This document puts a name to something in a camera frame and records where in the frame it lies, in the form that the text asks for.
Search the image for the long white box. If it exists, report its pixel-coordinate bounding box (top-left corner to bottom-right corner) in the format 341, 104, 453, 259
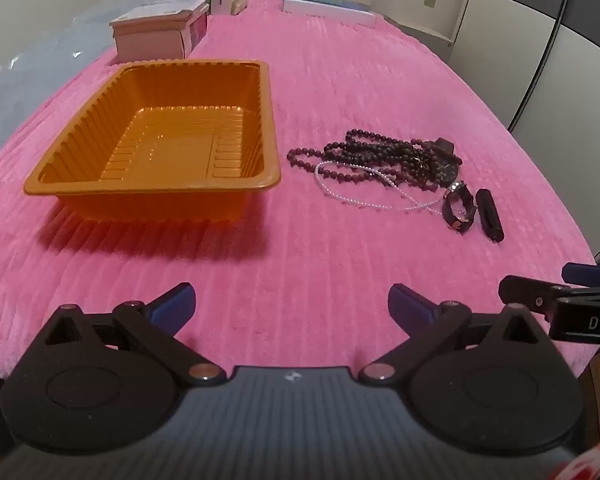
281, 0, 379, 29

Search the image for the pink ribbed blanket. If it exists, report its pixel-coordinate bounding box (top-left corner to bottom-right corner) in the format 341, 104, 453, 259
0, 0, 599, 382

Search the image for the white magenta box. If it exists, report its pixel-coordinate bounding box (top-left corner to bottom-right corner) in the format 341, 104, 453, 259
130, 0, 211, 55

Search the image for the dark brown bead necklace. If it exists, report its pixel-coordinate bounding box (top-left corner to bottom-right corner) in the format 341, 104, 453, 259
324, 129, 463, 193

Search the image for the small black bracelet watch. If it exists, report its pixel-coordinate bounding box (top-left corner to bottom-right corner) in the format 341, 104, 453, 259
441, 181, 477, 234

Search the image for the reddish bead necklace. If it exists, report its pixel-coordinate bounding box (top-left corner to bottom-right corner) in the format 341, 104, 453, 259
286, 146, 396, 184

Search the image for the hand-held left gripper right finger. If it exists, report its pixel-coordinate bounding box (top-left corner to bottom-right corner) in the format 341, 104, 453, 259
357, 283, 548, 386

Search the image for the white pearl necklace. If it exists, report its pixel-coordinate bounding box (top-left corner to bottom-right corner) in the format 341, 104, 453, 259
313, 160, 449, 217

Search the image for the white grey wardrobe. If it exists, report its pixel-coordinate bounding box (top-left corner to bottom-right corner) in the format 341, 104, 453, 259
449, 0, 600, 263

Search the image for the black tube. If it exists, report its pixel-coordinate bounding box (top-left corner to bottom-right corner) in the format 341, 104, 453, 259
475, 188, 505, 243

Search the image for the white nightstand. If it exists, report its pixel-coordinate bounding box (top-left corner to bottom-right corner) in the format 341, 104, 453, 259
379, 9, 457, 70

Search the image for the orange plastic tray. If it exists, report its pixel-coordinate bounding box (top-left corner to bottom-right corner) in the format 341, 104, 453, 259
23, 59, 282, 223

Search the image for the black mesh strap watch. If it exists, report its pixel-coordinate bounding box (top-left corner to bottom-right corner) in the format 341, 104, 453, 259
427, 137, 466, 187

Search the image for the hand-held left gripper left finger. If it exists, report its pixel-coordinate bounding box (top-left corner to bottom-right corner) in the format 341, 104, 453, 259
42, 282, 228, 386

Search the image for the red white printed clothing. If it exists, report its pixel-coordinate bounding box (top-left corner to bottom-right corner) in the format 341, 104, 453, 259
550, 437, 600, 480

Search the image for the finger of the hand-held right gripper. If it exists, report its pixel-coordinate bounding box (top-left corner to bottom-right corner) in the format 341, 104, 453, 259
561, 262, 600, 287
498, 274, 572, 322

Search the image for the pink cardboard box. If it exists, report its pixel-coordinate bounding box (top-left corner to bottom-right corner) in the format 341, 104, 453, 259
109, 11, 188, 61

